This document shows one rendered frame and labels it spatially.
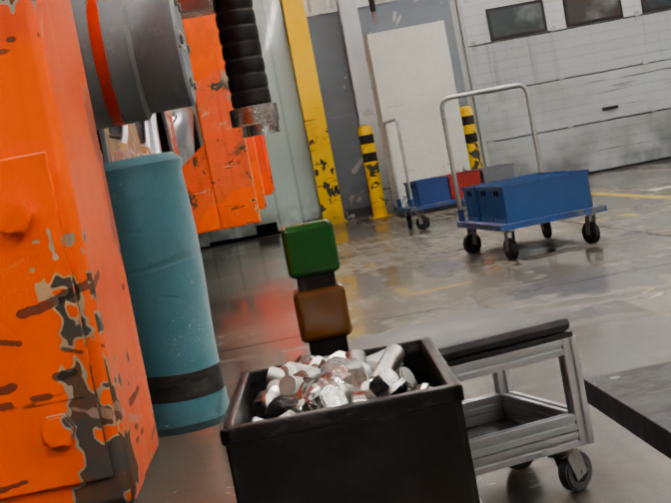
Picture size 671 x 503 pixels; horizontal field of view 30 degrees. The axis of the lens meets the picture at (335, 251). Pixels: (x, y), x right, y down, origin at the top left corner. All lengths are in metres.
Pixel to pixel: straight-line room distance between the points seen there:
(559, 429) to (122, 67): 1.36
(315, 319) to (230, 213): 4.02
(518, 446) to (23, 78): 1.71
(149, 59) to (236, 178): 3.71
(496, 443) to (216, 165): 2.84
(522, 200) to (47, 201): 6.09
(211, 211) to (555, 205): 2.46
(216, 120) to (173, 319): 3.82
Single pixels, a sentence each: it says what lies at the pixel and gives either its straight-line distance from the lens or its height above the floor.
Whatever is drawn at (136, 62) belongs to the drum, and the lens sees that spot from 1.26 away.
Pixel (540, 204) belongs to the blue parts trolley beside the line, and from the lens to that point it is 6.83.
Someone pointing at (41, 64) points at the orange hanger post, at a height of 0.79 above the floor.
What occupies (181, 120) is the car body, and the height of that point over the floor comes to 1.25.
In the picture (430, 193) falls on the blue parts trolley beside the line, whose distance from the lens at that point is 10.54.
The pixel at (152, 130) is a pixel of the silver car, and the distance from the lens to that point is 7.05.
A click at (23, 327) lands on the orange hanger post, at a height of 0.64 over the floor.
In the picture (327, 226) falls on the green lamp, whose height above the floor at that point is 0.66.
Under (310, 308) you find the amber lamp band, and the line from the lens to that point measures 0.95.
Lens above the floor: 0.70
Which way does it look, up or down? 4 degrees down
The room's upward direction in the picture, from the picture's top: 11 degrees counter-clockwise
